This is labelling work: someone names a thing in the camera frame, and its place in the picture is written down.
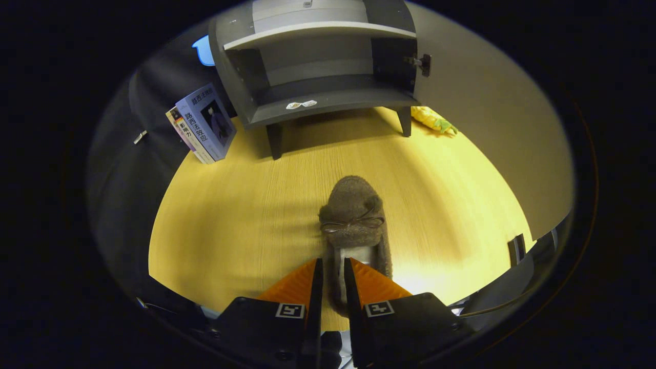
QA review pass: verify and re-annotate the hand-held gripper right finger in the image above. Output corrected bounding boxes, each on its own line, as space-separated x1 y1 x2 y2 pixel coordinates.
343 258 475 368

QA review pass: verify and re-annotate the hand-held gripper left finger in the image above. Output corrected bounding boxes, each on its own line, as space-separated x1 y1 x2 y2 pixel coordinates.
208 258 323 369

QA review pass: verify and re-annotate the brown fuzzy shoe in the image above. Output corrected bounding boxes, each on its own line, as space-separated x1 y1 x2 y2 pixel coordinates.
318 175 394 318

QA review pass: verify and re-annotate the yellow corn toy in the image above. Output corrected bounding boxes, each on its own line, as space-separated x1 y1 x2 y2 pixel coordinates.
411 106 458 137

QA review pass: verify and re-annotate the blue book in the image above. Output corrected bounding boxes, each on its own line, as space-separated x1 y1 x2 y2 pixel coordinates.
175 83 237 162

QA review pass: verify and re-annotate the black backdrop cloth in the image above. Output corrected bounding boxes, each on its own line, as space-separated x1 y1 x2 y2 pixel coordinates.
86 20 241 308

